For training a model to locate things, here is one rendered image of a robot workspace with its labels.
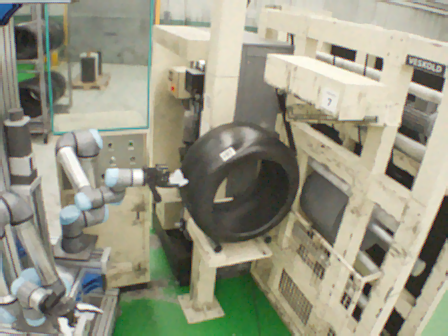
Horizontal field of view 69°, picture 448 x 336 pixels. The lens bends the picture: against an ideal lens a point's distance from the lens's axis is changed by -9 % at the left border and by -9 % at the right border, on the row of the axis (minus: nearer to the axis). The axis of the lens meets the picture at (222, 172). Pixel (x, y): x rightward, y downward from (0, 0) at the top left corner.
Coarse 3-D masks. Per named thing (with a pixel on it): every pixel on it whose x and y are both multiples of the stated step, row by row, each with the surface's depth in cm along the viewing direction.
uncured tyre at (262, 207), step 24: (216, 144) 158; (240, 144) 154; (264, 144) 157; (192, 168) 160; (216, 168) 152; (264, 168) 197; (288, 168) 166; (192, 192) 158; (216, 192) 156; (264, 192) 201; (288, 192) 175; (192, 216) 164; (216, 216) 195; (240, 216) 199; (264, 216) 193; (240, 240) 176
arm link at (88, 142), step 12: (72, 132) 170; (84, 132) 172; (96, 132) 175; (84, 144) 170; (96, 144) 174; (84, 156) 173; (96, 156) 177; (84, 168) 178; (96, 168) 181; (96, 180) 183; (96, 216) 187
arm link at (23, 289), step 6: (18, 282) 116; (24, 282) 116; (30, 282) 117; (12, 288) 115; (18, 288) 114; (24, 288) 114; (30, 288) 114; (36, 288) 115; (18, 294) 114; (24, 294) 113; (30, 294) 112; (24, 300) 113; (24, 306) 116; (30, 306) 113
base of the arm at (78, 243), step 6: (66, 240) 183; (72, 240) 183; (78, 240) 186; (84, 240) 190; (60, 246) 188; (66, 246) 184; (72, 246) 184; (78, 246) 187; (84, 246) 189; (72, 252) 185; (78, 252) 187
